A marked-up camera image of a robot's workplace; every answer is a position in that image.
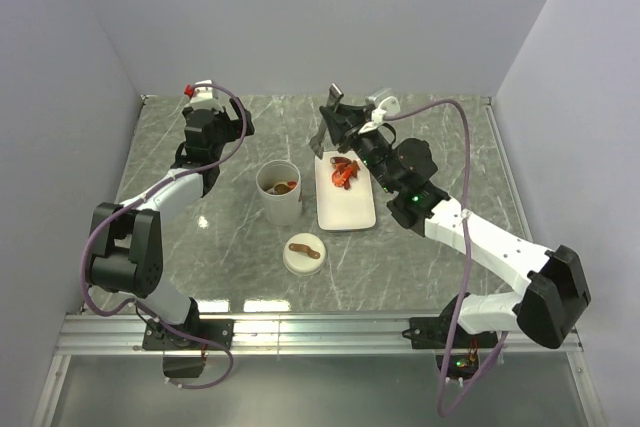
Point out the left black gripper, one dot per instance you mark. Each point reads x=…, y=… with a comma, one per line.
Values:
x=233, y=125

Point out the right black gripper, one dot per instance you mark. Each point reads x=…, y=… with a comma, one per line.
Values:
x=340, y=129

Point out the red crab toy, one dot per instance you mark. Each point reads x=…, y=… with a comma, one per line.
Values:
x=344, y=170

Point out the white round container lid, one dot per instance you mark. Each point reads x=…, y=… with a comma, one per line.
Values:
x=304, y=254

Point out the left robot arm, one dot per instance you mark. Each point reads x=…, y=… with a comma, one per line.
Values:
x=124, y=252

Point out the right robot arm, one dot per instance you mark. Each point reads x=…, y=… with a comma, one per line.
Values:
x=548, y=287

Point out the white cylindrical lunch container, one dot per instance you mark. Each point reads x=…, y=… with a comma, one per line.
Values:
x=281, y=210

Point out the white rectangular plate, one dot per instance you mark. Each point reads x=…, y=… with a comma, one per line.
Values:
x=340, y=209

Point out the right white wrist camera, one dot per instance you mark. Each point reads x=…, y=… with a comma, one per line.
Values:
x=385, y=105

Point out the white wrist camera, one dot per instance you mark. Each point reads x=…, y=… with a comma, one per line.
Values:
x=202, y=95
x=385, y=105

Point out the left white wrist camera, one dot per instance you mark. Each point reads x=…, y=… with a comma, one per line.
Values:
x=202, y=95

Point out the aluminium right side rail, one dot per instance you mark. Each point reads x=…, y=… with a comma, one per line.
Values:
x=505, y=208

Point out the aluminium rail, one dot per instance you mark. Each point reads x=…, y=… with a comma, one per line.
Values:
x=505, y=208
x=278, y=334

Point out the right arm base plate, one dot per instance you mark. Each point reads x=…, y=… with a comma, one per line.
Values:
x=432, y=333

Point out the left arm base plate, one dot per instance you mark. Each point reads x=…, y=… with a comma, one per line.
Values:
x=158, y=338

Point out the aluminium front rail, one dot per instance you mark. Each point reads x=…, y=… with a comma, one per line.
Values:
x=278, y=334

